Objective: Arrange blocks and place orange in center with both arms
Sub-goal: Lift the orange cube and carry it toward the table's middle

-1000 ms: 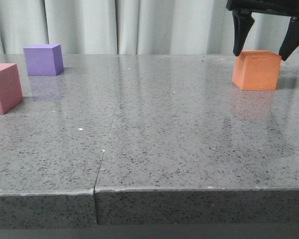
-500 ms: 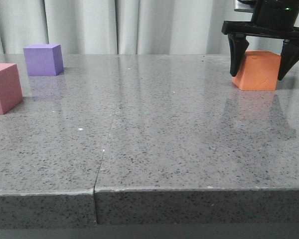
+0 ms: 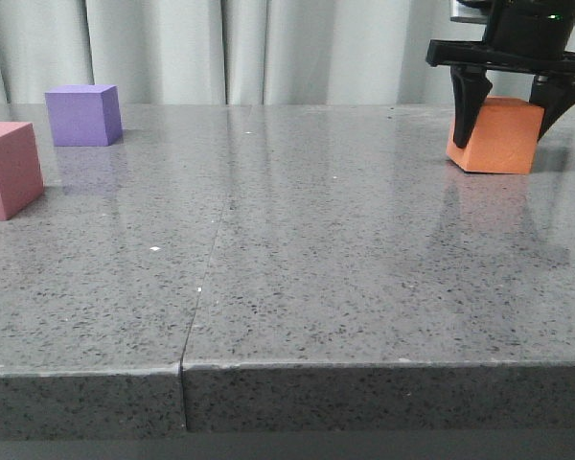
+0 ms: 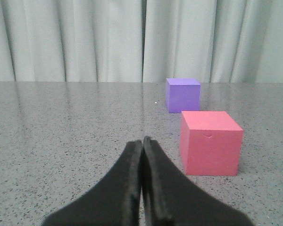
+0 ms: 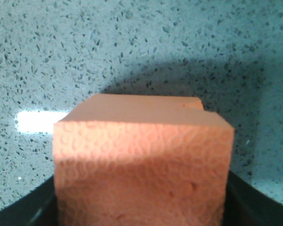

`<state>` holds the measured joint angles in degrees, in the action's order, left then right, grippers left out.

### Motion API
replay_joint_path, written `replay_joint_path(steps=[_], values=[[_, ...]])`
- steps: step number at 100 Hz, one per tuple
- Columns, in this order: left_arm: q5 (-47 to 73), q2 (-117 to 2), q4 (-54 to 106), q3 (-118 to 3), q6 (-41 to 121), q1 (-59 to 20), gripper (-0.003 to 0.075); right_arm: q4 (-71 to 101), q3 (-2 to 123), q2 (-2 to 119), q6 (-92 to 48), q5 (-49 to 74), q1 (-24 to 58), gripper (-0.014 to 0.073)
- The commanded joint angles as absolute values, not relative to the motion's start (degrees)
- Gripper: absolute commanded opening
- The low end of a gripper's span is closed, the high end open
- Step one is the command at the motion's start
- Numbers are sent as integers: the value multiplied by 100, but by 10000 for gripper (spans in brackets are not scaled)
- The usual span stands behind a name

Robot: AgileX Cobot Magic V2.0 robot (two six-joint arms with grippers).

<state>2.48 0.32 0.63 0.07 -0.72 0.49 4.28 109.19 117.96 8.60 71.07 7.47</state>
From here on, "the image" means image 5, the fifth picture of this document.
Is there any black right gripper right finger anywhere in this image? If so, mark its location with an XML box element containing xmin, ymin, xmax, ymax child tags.
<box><xmin>223</xmin><ymin>171</ymin><xmax>283</xmax><ymax>226</ymax></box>

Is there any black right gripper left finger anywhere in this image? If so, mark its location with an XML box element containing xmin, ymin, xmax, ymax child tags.
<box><xmin>0</xmin><ymin>177</ymin><xmax>58</xmax><ymax>226</ymax></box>

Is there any orange foam cube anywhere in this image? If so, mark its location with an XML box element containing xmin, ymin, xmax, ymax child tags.
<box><xmin>53</xmin><ymin>94</ymin><xmax>234</xmax><ymax>226</ymax></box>

